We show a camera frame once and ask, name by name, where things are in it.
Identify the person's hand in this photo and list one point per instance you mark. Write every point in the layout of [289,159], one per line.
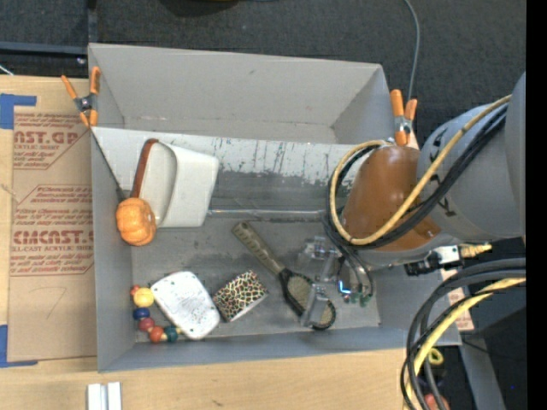
[436,402]

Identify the white speckled oval pad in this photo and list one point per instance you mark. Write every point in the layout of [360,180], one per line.
[186,303]

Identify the brown cardboard board red print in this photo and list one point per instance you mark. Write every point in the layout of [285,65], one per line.
[47,212]

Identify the black cylinder on white bracket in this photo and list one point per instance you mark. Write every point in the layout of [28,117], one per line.
[444,256]

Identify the grey metal bin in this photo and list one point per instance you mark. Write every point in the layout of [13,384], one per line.
[239,96]

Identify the orange toy pumpkin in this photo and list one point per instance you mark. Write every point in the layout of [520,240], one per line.
[136,222]

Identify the olive and black hairbrush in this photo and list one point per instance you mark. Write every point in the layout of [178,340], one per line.
[260,248]

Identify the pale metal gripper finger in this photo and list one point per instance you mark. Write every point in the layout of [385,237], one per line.
[315,308]
[321,254]

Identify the leopard print tape roll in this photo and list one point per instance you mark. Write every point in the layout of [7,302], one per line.
[240,295]

